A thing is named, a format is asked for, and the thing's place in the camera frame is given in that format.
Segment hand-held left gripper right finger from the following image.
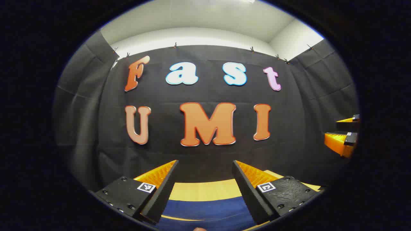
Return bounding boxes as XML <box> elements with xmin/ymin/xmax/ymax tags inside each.
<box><xmin>231</xmin><ymin>160</ymin><xmax>324</xmax><ymax>226</ymax></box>

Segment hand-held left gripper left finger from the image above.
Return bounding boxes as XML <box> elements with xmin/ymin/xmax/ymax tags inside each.
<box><xmin>92</xmin><ymin>159</ymin><xmax>179</xmax><ymax>224</ymax></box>

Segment blue denim jeans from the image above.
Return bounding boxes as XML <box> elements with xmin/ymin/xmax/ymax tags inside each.
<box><xmin>156</xmin><ymin>196</ymin><xmax>257</xmax><ymax>231</ymax></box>

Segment black backdrop cloth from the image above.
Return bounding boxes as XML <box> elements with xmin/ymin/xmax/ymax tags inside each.
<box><xmin>53</xmin><ymin>30</ymin><xmax>360</xmax><ymax>193</ymax></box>

